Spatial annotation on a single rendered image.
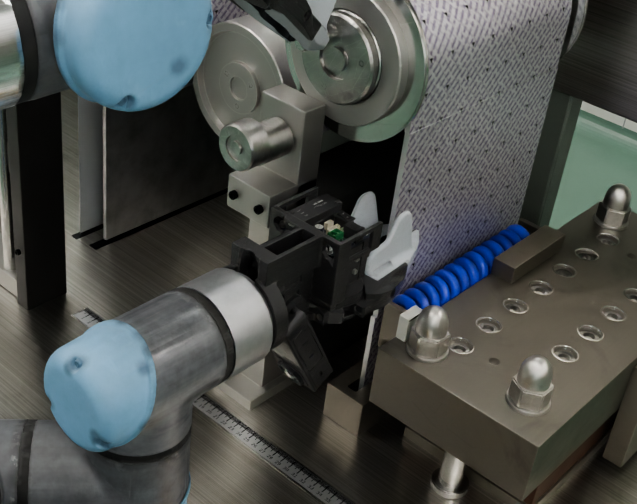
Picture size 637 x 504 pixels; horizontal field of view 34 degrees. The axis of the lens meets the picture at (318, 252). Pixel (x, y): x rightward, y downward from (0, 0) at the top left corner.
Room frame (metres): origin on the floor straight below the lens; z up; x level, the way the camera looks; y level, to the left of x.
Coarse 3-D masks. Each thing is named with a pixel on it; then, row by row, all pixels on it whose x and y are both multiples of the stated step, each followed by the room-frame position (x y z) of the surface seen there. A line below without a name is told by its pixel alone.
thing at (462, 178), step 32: (512, 96) 0.88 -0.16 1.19; (544, 96) 0.93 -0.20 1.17; (448, 128) 0.80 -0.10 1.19; (480, 128) 0.84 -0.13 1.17; (512, 128) 0.89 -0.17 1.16; (416, 160) 0.77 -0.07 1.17; (448, 160) 0.81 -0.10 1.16; (480, 160) 0.85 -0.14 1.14; (512, 160) 0.90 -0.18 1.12; (416, 192) 0.77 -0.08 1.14; (448, 192) 0.82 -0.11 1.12; (480, 192) 0.86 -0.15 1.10; (512, 192) 0.92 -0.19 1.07; (416, 224) 0.78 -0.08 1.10; (448, 224) 0.83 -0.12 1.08; (480, 224) 0.88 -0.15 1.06; (512, 224) 0.93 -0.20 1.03; (416, 256) 0.79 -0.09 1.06; (448, 256) 0.84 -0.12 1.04
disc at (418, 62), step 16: (384, 0) 0.77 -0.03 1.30; (400, 0) 0.76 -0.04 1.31; (400, 16) 0.76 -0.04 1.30; (416, 16) 0.75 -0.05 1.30; (416, 32) 0.75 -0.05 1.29; (288, 48) 0.83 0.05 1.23; (416, 48) 0.75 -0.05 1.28; (416, 64) 0.75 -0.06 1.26; (416, 80) 0.75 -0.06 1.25; (416, 96) 0.74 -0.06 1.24; (400, 112) 0.75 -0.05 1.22; (416, 112) 0.75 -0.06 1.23; (336, 128) 0.79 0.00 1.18; (352, 128) 0.78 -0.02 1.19; (368, 128) 0.77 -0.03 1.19; (384, 128) 0.76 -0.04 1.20; (400, 128) 0.75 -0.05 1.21
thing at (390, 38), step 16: (336, 0) 0.79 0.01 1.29; (352, 0) 0.78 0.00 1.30; (368, 0) 0.77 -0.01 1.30; (368, 16) 0.77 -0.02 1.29; (384, 16) 0.76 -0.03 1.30; (384, 32) 0.76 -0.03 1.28; (400, 32) 0.76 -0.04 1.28; (384, 48) 0.76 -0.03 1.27; (400, 48) 0.75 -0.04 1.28; (384, 64) 0.75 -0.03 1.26; (400, 64) 0.75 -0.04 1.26; (304, 80) 0.80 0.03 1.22; (384, 80) 0.75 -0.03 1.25; (400, 80) 0.74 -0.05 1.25; (320, 96) 0.79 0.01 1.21; (384, 96) 0.75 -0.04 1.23; (400, 96) 0.75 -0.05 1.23; (336, 112) 0.78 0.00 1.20; (352, 112) 0.77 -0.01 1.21; (368, 112) 0.76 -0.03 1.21; (384, 112) 0.75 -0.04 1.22
